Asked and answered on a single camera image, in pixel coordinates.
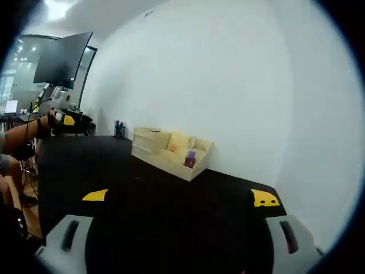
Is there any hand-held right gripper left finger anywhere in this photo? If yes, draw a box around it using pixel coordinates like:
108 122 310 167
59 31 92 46
35 188 110 274

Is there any cream drawer organizer box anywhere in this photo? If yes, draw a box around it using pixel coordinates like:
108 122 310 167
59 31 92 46
131 126 215 183

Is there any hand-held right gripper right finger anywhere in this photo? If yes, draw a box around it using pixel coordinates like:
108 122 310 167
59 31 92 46
250 188 326 274

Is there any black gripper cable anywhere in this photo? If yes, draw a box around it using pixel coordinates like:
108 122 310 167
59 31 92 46
25 98 54 143

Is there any black glass partition frame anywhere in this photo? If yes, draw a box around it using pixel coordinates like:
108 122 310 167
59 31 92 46
76 45 99 115

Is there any large black monitor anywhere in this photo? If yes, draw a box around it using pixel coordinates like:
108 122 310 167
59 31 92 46
32 31 94 90

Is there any black wristband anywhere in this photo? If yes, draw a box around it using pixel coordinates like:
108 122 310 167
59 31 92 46
35 116 48 140

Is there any cream drawer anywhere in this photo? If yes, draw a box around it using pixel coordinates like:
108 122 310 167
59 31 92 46
133 132 169 151
132 143 166 159

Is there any grey shirt sleeve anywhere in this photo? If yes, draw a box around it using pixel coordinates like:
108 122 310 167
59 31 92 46
0 131 14 176

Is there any black background desk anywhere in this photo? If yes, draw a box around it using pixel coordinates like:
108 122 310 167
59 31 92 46
0 112 37 124

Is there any person's left hand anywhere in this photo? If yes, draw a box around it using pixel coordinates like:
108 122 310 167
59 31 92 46
46 107 62 130

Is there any black mesh pen holder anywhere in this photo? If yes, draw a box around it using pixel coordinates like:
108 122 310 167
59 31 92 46
113 119 127 140

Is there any white laptop screen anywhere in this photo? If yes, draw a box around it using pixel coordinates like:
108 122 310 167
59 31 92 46
3 99 19 115

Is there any black table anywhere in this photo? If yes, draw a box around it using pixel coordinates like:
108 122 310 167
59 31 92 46
36 135 288 274

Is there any purple cosmetic bottle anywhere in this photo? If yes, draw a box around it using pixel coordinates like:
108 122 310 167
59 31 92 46
183 149 198 168

